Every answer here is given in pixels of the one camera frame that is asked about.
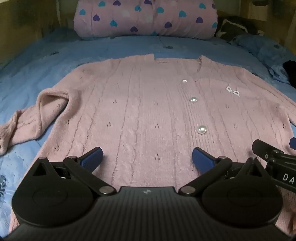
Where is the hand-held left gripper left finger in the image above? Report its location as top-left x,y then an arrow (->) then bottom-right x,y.
31,147 -> 116,196

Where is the pink knitted cardigan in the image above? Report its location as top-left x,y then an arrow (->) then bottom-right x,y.
0,54 -> 296,232

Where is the blue dandelion bed sheet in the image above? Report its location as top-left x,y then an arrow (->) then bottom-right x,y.
0,27 -> 296,234

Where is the dark grey clothing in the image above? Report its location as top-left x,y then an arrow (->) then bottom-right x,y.
215,16 -> 259,42

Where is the pink heart-patterned pillow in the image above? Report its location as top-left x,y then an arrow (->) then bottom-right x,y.
73,0 -> 219,37

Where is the black cloth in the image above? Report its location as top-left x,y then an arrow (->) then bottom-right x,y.
283,60 -> 296,88

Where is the wooden bed frame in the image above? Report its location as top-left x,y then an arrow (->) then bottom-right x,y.
0,0 -> 77,65

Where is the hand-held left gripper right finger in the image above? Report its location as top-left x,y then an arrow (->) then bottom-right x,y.
179,147 -> 267,195

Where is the blue pillow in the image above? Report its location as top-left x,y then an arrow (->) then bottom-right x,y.
231,34 -> 296,85

